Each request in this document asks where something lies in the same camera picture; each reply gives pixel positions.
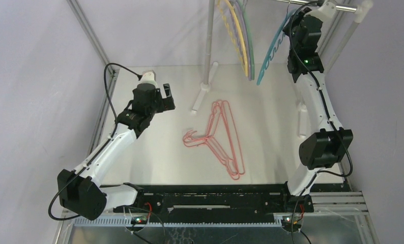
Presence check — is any yellow wavy hanger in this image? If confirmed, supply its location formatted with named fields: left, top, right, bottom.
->
left=216, top=1, right=249, bottom=77

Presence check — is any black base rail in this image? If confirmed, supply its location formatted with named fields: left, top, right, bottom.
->
left=111, top=184, right=314, bottom=224

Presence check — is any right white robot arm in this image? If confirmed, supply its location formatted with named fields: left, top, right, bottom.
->
left=280, top=1, right=353, bottom=211

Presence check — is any right black cable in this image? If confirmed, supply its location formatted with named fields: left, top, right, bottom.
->
left=287, top=2, right=354, bottom=244

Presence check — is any teal wavy hanger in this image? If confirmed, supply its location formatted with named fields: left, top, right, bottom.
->
left=256, top=9, right=296, bottom=85

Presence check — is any purple wavy hanger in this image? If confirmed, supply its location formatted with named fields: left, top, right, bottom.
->
left=229, top=1, right=249, bottom=78

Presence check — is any left aluminium frame post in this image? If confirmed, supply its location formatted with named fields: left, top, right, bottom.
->
left=67, top=0, right=117, bottom=76

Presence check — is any red wire hanger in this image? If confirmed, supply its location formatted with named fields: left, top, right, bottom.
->
left=183, top=99, right=246, bottom=181

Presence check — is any right aluminium frame post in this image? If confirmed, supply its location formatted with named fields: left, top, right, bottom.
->
left=316, top=1, right=357, bottom=74

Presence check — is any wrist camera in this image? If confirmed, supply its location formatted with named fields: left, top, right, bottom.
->
left=308, top=0, right=337, bottom=22
left=139, top=70, right=158, bottom=88

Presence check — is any metal hanging rod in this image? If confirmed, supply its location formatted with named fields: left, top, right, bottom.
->
left=277, top=0, right=358, bottom=13

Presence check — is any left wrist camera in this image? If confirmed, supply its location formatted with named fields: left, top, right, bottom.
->
left=139, top=70, right=158, bottom=88

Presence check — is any white clothes rack frame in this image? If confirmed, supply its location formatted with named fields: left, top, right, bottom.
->
left=190, top=0, right=374, bottom=139

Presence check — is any green wavy hanger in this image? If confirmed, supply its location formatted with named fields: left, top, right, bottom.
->
left=235, top=1, right=255, bottom=81

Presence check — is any aluminium frame post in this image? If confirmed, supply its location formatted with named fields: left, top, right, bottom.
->
left=316, top=1, right=357, bottom=74
left=67, top=0, right=117, bottom=76

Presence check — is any left black cable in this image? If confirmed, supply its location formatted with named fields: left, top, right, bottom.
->
left=48, top=63, right=142, bottom=221

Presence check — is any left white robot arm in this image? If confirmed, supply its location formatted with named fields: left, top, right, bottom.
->
left=57, top=82, right=176, bottom=220

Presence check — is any black cable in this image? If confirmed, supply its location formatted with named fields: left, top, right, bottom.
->
left=287, top=2, right=354, bottom=244
left=48, top=63, right=142, bottom=221

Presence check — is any pink wire hanger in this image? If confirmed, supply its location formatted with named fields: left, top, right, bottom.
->
left=183, top=99, right=246, bottom=181

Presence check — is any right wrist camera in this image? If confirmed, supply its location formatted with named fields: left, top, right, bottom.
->
left=308, top=0, right=337, bottom=22

